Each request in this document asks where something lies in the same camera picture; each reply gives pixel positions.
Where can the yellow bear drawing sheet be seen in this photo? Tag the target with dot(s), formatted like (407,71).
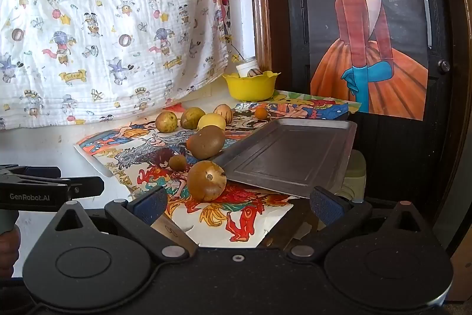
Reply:
(295,99)

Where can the small orange citrus fruit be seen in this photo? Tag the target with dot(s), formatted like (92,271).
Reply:
(261,112)
(189,143)

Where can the large brown kiwi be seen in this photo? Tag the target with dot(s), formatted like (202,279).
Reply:
(206,142)

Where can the red blue anime drawing sheet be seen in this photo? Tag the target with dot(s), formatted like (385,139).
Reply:
(280,112)

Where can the pale green container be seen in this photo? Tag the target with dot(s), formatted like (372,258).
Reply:
(356,171)

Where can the white cup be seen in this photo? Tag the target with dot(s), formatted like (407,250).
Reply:
(246,66)

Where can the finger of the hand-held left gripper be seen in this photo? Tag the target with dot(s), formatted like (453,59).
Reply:
(86,186)
(40,171)

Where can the wall poster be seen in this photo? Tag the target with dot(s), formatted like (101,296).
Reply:
(387,79)

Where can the yellow-green oval fruit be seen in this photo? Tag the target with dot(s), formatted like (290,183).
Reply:
(191,117)
(166,122)

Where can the printed blanket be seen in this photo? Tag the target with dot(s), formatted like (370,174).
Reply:
(92,23)

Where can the brown cardboard box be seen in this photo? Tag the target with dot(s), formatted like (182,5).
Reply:
(461,278)

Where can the small brown kiwi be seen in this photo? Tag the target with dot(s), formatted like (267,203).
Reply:
(177,163)

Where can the yellow lemon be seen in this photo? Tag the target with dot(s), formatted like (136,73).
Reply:
(212,121)

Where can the golden brown round fruit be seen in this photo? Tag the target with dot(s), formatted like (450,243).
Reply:
(204,182)

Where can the wooden door frame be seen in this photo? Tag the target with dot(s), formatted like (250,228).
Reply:
(260,5)

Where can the metal baking tray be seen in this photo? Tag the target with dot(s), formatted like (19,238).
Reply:
(287,152)

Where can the black door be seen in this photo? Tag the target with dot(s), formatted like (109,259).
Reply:
(295,23)

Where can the small striped pepino melon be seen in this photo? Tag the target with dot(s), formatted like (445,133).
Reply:
(254,73)

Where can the orange grey anime drawing sheet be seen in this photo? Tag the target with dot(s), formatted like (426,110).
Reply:
(239,215)

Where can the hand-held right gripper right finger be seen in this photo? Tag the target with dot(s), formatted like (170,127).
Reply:
(324,206)

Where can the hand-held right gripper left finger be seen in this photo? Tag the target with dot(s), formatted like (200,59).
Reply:
(151,206)

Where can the person's left hand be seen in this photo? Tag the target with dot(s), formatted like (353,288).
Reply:
(7,252)

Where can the yellow scalloped bowl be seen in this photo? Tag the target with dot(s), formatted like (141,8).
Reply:
(250,90)

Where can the metal door knob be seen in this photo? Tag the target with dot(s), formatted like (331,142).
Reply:
(443,66)

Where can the yellow flower twig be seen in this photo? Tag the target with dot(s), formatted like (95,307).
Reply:
(234,55)

